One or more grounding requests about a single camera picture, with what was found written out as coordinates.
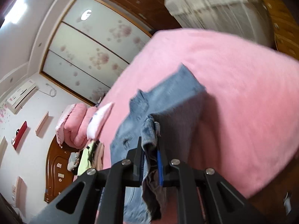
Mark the white pink pillow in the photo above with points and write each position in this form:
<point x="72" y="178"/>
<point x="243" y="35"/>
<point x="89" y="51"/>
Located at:
<point x="98" y="120"/>

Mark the beige wall shelf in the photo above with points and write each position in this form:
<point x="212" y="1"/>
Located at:
<point x="42" y="123"/>

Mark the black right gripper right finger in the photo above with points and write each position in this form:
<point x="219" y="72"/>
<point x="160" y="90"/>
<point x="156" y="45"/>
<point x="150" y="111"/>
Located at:
<point x="204" y="196"/>

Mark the brown wooden headboard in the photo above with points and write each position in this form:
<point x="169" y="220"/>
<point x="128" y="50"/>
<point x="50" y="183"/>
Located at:
<point x="57" y="175"/>

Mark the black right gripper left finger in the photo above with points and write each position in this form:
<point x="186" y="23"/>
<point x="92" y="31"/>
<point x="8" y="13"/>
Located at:
<point x="96" y="196"/>

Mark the pink folded quilt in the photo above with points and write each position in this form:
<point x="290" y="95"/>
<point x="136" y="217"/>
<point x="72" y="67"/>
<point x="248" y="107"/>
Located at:
<point x="72" y="125"/>

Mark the light green folded garment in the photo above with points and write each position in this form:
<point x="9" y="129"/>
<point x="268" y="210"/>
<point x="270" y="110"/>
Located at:
<point x="86" y="158"/>

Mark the floral sliding wardrobe doors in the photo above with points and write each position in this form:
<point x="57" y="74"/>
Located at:
<point x="90" y="48"/>

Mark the beige folded garment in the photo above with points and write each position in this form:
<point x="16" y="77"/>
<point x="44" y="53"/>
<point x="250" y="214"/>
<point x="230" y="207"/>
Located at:
<point x="97" y="161"/>

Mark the brown wooden drawer cabinet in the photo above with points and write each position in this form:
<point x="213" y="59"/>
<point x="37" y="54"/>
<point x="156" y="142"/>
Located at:
<point x="285" y="27"/>

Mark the grey folded garment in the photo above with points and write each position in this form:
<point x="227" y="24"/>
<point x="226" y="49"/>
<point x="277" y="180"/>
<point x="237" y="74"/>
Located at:
<point x="72" y="161"/>

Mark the white wall air conditioner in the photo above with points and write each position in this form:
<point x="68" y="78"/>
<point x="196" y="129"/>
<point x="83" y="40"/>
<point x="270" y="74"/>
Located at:
<point x="21" y="96"/>

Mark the blue denim jacket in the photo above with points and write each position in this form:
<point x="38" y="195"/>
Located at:
<point x="166" y="116"/>

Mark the red wall shelf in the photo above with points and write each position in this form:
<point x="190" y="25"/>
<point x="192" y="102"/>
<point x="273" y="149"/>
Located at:
<point x="19" y="133"/>

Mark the pink fleece bed blanket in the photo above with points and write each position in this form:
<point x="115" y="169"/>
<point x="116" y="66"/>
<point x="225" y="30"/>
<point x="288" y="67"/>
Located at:
<point x="249" y="128"/>

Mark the white lace curtain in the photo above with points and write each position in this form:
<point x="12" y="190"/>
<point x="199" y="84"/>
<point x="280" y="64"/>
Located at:
<point x="248" y="19"/>

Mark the brown wooden door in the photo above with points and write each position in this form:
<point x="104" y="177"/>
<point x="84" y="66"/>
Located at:
<point x="153" y="13"/>

